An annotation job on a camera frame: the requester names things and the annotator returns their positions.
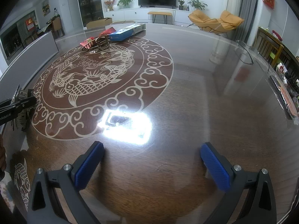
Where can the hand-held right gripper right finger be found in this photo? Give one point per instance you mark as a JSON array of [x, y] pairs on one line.
[[213, 165]]

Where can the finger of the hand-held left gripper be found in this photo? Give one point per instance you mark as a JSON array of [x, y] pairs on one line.
[[25, 103]]

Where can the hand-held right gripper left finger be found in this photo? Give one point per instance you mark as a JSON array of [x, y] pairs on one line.
[[90, 165]]

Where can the silver toothed hair clip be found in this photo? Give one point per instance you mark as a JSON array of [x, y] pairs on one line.
[[23, 119]]

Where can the grey storage box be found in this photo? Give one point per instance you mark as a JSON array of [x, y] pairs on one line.
[[30, 56]]

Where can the brown patterned wooden desktop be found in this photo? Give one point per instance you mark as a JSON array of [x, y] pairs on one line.
[[186, 102]]

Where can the floral printed cloth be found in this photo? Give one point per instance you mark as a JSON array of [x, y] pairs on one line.
[[4, 193]]

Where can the wooden dining chair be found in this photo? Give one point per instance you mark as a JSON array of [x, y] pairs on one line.
[[57, 26]]

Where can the clear plastic packet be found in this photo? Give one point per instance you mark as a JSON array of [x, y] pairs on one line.
[[283, 98]]

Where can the brown cardboard box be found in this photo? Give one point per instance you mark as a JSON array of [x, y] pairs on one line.
[[98, 22]]

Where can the red packet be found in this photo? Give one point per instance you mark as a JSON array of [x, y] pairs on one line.
[[109, 31]]

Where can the clutter of small bottles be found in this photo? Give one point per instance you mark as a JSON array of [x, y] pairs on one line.
[[289, 79]]

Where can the dark glass display cabinet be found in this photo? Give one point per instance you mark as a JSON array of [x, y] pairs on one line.
[[90, 4]]

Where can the blue cardboard box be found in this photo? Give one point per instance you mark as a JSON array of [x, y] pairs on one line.
[[123, 33]]

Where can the vase with red flowers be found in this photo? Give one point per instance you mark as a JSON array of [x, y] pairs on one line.
[[109, 3]]

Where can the dark wooden chair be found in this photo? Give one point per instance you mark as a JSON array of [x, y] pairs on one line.
[[266, 44]]

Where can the green potted plant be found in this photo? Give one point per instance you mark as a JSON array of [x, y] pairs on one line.
[[126, 1]]

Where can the white television cabinet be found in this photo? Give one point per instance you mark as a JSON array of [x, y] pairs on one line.
[[137, 14]]

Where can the red and white ornament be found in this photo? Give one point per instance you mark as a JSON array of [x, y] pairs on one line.
[[276, 34]]

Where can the orange lounge chair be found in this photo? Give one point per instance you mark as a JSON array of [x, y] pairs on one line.
[[203, 18]]

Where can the grey curtain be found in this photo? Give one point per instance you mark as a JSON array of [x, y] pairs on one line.
[[250, 9]]

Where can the wooden bench with metal legs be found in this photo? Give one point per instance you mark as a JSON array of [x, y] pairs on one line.
[[160, 13]]

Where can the large leafy potted plant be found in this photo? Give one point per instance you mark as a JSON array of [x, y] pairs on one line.
[[197, 3]]

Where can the small potted plant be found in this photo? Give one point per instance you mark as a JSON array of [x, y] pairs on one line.
[[181, 4]]

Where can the red wall poster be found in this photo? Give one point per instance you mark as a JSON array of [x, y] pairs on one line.
[[30, 23]]

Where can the framed wall painting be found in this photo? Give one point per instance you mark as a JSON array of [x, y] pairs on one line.
[[45, 7]]

